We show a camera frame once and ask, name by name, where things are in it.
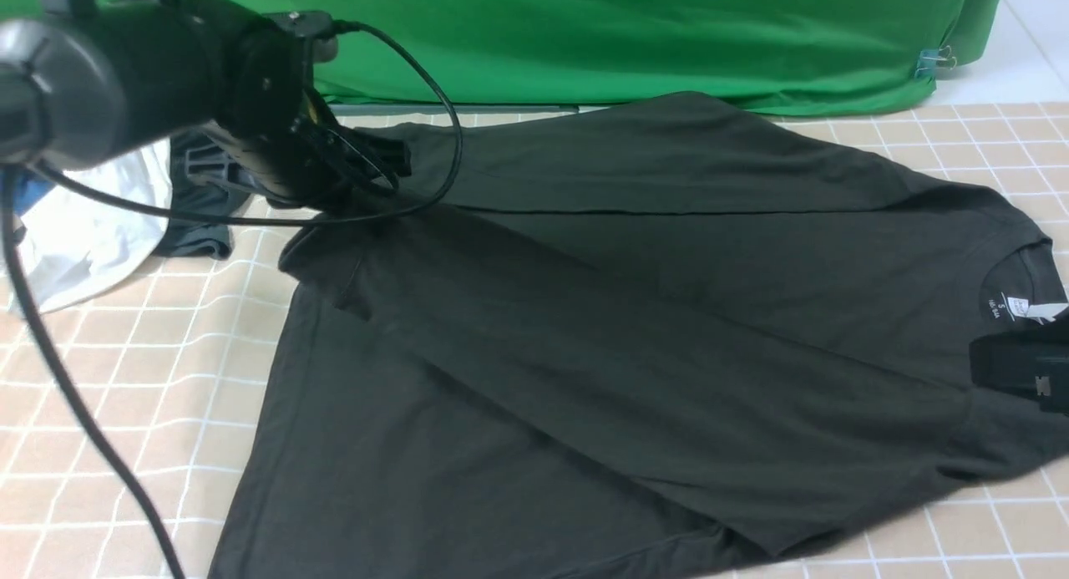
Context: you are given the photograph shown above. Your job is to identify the white crumpled shirt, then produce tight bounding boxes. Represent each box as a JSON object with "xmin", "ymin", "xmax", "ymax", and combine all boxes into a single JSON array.
[{"xmin": 16, "ymin": 139, "xmax": 173, "ymax": 315}]

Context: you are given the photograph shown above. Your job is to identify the blue crumpled garment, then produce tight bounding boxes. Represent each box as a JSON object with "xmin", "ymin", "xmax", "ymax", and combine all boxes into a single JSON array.
[{"xmin": 13, "ymin": 170, "xmax": 55, "ymax": 217}]

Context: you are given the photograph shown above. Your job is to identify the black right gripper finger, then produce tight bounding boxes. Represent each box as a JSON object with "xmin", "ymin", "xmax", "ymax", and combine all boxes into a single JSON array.
[{"xmin": 969, "ymin": 317, "xmax": 1068, "ymax": 414}]

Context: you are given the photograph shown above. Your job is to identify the metal binder clip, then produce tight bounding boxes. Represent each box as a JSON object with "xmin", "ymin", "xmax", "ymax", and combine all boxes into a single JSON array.
[{"xmin": 913, "ymin": 45, "xmax": 959, "ymax": 80}]

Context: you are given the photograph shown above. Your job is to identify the beige checkered tablecloth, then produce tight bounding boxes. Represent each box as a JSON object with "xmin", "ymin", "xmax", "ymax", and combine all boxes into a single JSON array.
[{"xmin": 1, "ymin": 101, "xmax": 1068, "ymax": 578}]

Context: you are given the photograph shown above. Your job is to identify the green backdrop cloth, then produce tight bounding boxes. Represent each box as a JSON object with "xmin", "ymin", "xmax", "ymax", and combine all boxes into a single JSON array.
[{"xmin": 0, "ymin": 0, "xmax": 1008, "ymax": 118}]

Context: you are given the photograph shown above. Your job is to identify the dark gray long-sleeved shirt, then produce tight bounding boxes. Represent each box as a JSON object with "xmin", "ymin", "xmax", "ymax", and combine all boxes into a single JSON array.
[{"xmin": 210, "ymin": 93, "xmax": 1066, "ymax": 578}]

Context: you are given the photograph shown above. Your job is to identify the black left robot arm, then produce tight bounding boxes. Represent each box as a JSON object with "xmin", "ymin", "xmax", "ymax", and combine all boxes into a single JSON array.
[{"xmin": 3, "ymin": 0, "xmax": 410, "ymax": 210}]

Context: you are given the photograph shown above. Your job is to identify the dark gray crumpled garment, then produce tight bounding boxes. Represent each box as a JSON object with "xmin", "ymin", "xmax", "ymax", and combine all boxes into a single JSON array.
[{"xmin": 155, "ymin": 132, "xmax": 251, "ymax": 260}]

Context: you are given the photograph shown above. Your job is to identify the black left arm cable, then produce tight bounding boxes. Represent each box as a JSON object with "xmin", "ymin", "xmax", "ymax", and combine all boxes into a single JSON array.
[{"xmin": 0, "ymin": 19, "xmax": 464, "ymax": 579}]

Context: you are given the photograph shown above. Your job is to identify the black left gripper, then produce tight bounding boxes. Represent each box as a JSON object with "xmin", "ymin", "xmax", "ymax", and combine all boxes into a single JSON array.
[{"xmin": 171, "ymin": 16, "xmax": 412, "ymax": 210}]

